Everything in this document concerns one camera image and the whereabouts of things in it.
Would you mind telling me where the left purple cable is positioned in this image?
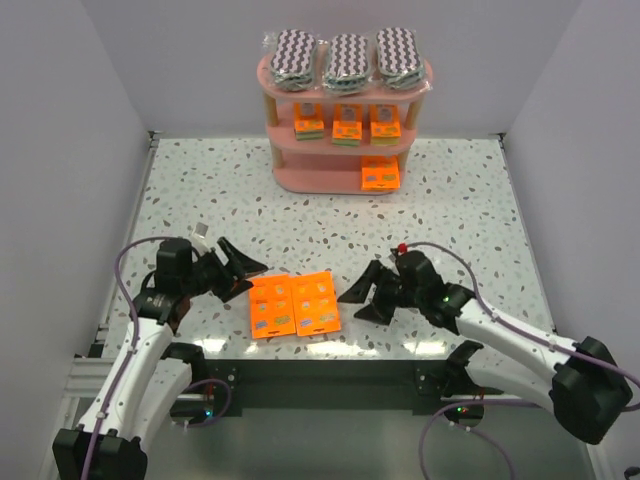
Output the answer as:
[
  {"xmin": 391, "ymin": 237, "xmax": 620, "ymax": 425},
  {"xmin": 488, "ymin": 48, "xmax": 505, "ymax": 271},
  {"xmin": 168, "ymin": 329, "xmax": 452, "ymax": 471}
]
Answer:
[{"xmin": 77, "ymin": 235, "xmax": 235, "ymax": 480}]

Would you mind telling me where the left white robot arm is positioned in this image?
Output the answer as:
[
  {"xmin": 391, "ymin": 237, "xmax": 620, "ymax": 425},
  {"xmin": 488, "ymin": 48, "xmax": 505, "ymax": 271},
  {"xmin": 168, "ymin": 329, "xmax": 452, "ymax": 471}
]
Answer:
[{"xmin": 52, "ymin": 233, "xmax": 268, "ymax": 479}]

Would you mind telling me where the orange flat pack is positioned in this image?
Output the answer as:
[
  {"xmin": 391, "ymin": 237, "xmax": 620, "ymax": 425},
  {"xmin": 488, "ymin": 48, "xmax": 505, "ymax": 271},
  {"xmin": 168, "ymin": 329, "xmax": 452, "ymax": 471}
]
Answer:
[
  {"xmin": 361, "ymin": 156, "xmax": 401, "ymax": 191},
  {"xmin": 291, "ymin": 271, "xmax": 342, "ymax": 337},
  {"xmin": 249, "ymin": 275, "xmax": 296, "ymax": 340}
]

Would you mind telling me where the orange sponge box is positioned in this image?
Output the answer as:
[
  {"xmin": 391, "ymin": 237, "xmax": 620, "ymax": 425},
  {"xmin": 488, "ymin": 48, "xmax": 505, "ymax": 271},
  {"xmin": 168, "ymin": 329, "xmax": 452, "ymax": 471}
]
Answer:
[
  {"xmin": 369, "ymin": 104, "xmax": 401, "ymax": 146},
  {"xmin": 332, "ymin": 104, "xmax": 363, "ymax": 147},
  {"xmin": 293, "ymin": 103, "xmax": 324, "ymax": 141}
]

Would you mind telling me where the pink three-tier shelf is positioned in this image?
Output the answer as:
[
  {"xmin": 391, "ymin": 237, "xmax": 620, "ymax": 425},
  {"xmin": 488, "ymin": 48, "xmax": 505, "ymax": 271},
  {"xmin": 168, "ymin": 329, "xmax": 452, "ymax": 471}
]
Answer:
[{"xmin": 257, "ymin": 54, "xmax": 429, "ymax": 194}]

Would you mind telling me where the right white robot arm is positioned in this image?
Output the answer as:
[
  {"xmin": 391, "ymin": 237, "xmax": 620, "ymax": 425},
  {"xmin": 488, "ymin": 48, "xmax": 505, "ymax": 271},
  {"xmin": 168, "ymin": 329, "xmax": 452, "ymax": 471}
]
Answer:
[{"xmin": 338, "ymin": 248, "xmax": 632, "ymax": 445}]

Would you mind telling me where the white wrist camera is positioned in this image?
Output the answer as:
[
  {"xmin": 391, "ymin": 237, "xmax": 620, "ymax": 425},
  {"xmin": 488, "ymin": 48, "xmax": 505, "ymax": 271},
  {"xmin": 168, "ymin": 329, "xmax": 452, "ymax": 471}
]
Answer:
[
  {"xmin": 190, "ymin": 222, "xmax": 210, "ymax": 255},
  {"xmin": 390, "ymin": 243, "xmax": 408, "ymax": 258}
]

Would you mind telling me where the striped sponge pack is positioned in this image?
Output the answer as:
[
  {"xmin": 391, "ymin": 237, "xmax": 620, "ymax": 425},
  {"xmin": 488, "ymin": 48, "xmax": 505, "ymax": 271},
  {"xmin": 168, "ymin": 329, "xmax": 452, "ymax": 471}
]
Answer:
[
  {"xmin": 263, "ymin": 29, "xmax": 319, "ymax": 92},
  {"xmin": 322, "ymin": 33, "xmax": 373, "ymax": 97},
  {"xmin": 375, "ymin": 27, "xmax": 431, "ymax": 91}
]

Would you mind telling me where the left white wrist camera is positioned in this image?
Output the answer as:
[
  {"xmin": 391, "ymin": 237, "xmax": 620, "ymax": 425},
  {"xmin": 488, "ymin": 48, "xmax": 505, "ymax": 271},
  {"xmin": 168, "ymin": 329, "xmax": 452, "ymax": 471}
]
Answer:
[{"xmin": 190, "ymin": 222, "xmax": 210, "ymax": 255}]

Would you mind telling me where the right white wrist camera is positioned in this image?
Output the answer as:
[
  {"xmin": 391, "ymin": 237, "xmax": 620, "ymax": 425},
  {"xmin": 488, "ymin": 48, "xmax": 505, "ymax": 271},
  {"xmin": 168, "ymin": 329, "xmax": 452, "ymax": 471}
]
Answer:
[{"xmin": 390, "ymin": 243, "xmax": 408, "ymax": 258}]

